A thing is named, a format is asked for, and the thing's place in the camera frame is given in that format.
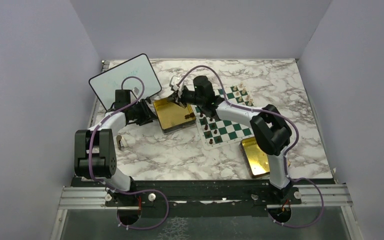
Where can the green white chess board mat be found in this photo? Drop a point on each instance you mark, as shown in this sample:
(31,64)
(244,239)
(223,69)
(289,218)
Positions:
(231,130)

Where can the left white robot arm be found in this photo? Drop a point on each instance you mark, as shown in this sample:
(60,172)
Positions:
(94,148)

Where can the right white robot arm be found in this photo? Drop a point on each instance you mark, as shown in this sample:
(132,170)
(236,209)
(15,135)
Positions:
(271,132)

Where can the dark pieces in tin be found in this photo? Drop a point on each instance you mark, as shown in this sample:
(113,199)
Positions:
(189,116)

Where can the empty gold tin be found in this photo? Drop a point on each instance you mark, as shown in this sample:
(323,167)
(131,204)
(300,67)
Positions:
(255,159)

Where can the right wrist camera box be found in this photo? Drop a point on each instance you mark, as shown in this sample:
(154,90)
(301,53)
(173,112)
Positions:
(176,84)

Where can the white chess pieces group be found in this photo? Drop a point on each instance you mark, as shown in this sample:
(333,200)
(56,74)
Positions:
(241,95)

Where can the tin with dark pieces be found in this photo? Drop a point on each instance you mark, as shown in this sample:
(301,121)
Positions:
(171,116)

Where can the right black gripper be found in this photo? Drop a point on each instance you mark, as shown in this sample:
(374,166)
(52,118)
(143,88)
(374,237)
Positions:
(174,97)

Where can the small whiteboard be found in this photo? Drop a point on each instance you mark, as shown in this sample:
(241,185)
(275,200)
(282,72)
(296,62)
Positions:
(135,74)

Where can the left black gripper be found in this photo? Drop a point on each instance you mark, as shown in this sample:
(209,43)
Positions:
(148,115)

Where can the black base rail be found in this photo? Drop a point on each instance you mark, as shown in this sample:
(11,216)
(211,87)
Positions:
(202,198)

